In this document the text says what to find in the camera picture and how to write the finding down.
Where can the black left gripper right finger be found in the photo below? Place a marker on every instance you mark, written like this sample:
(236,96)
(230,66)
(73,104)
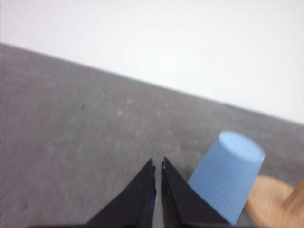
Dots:
(183,205)

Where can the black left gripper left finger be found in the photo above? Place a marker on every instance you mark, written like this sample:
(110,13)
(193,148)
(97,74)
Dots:
(135,208)

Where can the wooden cup tree stand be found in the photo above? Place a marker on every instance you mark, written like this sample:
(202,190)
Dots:
(274,203)

